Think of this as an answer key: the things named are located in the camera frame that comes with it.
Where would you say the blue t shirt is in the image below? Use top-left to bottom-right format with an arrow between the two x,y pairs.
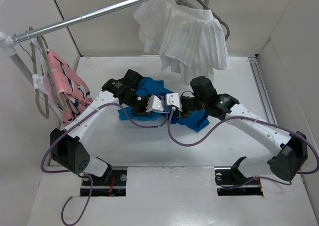
125,77 -> 209,132

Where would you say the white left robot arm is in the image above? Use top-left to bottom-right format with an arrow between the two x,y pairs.
49,69 -> 148,185

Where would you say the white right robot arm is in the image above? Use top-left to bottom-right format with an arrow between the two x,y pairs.
166,76 -> 308,181

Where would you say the grey velvet hanger inner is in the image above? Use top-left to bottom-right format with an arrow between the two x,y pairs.
25,30 -> 68,111

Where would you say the grey velvet hanger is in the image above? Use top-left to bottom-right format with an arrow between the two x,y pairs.
30,41 -> 49,119
25,30 -> 68,111

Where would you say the grey velvet hanger outer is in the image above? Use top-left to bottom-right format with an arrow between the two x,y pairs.
30,41 -> 49,119

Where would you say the grey hanger holding skirt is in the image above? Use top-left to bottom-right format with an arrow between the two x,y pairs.
175,0 -> 230,41

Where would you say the pink shark print garment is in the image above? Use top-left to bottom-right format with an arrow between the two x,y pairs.
47,49 -> 93,126

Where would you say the white pleated skirt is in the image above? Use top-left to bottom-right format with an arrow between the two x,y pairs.
134,0 -> 231,85

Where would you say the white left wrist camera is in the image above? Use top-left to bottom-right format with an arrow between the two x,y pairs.
146,95 -> 164,113

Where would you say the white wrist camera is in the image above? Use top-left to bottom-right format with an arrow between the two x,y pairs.
165,93 -> 182,111
146,95 -> 164,113

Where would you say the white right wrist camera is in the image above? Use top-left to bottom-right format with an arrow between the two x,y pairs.
165,93 -> 182,111

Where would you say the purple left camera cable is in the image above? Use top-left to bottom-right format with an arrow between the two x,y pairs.
40,96 -> 167,226

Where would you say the aluminium rail right edge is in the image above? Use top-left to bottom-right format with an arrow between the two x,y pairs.
248,57 -> 278,124

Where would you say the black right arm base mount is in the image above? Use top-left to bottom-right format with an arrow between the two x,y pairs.
214,157 -> 264,196

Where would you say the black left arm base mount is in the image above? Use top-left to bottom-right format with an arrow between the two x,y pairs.
78,163 -> 128,197

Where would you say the silver clothes rack rail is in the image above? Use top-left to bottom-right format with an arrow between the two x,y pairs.
6,0 -> 148,45

